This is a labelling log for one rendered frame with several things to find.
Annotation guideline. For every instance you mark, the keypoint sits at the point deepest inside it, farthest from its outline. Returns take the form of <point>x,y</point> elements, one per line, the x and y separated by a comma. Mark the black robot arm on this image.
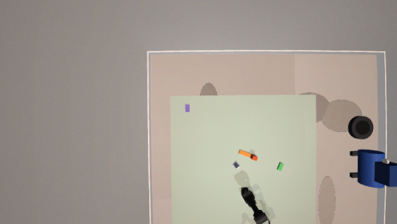
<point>249,198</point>

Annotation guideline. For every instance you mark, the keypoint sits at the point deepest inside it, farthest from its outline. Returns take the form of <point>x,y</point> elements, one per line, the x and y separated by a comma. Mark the small green bar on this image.
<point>280,165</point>

